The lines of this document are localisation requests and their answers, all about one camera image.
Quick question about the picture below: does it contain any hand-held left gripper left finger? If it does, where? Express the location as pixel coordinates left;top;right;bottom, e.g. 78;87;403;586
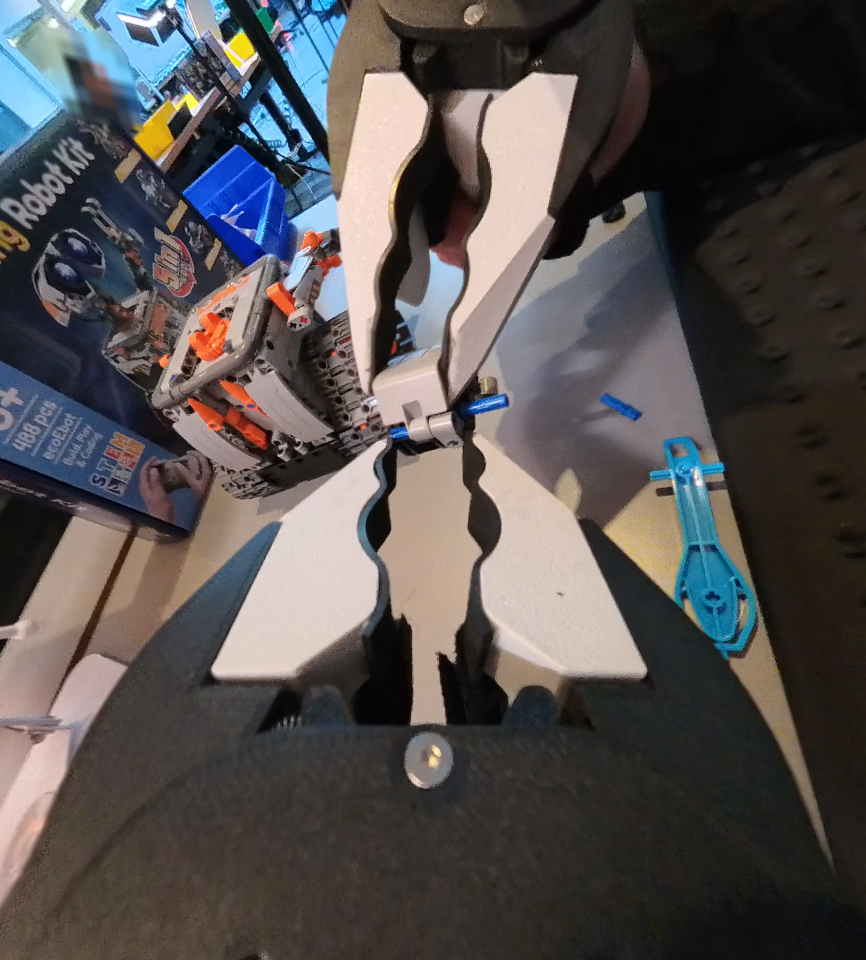
211;443;398;691

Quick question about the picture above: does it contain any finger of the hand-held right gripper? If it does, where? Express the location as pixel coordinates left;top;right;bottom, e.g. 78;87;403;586
444;69;582;415
336;72;435;400

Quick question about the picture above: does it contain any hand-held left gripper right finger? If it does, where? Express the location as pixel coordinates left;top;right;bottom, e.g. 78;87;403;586
462;443;650;694

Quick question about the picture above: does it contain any small black grey brick assembly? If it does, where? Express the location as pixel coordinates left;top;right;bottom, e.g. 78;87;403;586
369;353;510;448

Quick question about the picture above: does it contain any person's right hand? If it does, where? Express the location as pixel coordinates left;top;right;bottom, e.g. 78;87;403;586
610;38;659;169

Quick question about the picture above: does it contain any blue plastic storage bin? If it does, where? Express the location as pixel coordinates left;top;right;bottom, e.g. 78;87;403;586
181;149;303;265

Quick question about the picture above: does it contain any black metal shelf rack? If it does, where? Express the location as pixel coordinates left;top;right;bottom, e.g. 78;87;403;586
103;0;347;184

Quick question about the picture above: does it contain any blue plastic separator tool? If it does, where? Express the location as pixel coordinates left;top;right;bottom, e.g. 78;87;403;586
649;434;761;660

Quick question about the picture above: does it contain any yellow plastic bin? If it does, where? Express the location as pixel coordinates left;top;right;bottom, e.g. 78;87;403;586
132;96;203;168

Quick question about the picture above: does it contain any grey orange tracked toy robot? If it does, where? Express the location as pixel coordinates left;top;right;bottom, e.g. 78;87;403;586
147;231;390;484

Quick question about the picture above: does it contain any black box with red stripe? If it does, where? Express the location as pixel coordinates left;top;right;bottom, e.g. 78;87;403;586
0;443;182;544

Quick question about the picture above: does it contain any black dimpled mat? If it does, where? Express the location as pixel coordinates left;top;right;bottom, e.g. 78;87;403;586
655;132;866;960

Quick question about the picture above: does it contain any white desk stand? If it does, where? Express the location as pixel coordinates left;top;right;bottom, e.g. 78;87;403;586
0;621;128;909

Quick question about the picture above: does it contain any blue robot kit box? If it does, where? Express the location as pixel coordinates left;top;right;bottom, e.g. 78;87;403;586
0;111;278;543

